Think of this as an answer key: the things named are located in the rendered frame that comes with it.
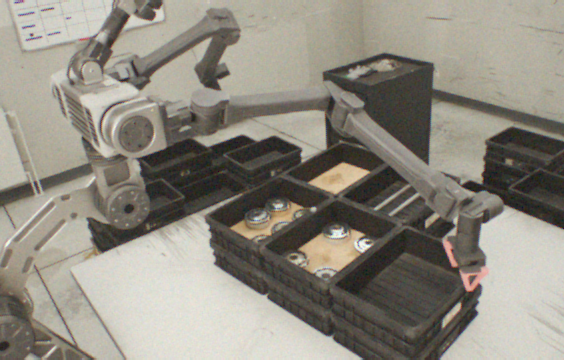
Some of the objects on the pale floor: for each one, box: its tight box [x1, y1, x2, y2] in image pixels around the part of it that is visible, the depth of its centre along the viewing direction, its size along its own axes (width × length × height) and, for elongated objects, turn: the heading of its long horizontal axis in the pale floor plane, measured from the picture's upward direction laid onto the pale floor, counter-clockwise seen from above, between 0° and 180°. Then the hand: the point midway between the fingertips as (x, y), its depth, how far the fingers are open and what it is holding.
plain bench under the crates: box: [70, 144, 564, 360], centre depth 203 cm, size 160×160×70 cm
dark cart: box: [323, 52, 434, 166], centre depth 361 cm, size 60×45×90 cm
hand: (462, 275), depth 130 cm, fingers open, 9 cm apart
